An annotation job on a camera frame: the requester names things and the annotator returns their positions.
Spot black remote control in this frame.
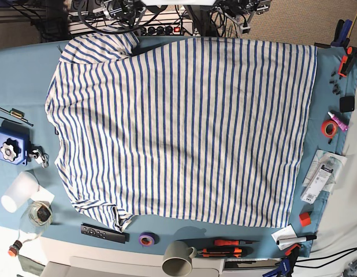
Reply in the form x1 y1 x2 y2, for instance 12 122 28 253
80 223 129 244

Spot blue spring clamp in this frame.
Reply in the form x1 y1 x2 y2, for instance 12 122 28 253
330 19 352 48

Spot red cube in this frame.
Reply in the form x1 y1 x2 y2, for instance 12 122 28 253
299 212 311 227

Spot teal table cloth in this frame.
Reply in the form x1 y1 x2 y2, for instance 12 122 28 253
0 42 357 258

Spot white paper card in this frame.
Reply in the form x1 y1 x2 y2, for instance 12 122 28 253
272 224 297 242

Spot purple white glue tube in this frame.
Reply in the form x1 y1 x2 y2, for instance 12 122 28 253
328 112 348 132

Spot black power strip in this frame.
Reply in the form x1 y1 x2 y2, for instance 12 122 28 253
137 25 192 36

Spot blue black bar clamp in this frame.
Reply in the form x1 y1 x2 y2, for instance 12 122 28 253
262 244 302 277

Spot silver padlock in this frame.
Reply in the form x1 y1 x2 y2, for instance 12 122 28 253
29 148 49 169

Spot white paper note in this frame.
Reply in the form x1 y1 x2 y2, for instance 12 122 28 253
31 186 55 205

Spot small black square box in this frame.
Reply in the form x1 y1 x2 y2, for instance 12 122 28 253
339 96 355 113

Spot orange tape roll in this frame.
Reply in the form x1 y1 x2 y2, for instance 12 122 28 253
321 119 339 139

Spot white plastic cup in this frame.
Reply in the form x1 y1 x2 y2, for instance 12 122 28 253
1 171 39 213

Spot black white product package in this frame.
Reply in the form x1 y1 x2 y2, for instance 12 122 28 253
301 156 336 204

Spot purple tape roll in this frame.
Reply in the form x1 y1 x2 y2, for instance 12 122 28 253
139 232 156 247

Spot thin metal tool with brass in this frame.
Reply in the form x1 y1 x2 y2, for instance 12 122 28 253
0 107 34 127

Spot clear glass bottle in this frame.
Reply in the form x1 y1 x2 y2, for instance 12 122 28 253
8 201 53 257

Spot blue box with black knob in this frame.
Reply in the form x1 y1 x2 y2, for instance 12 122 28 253
0 126 30 166

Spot grey ceramic mug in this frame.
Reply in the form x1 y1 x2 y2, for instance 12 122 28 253
162 241 198 276

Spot orange black utility knife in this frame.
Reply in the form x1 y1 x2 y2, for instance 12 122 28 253
198 247 253 258

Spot blue white striped T-shirt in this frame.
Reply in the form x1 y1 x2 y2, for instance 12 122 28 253
45 33 318 231

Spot orange black screwdriver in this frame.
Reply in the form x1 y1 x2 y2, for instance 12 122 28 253
213 239 256 246

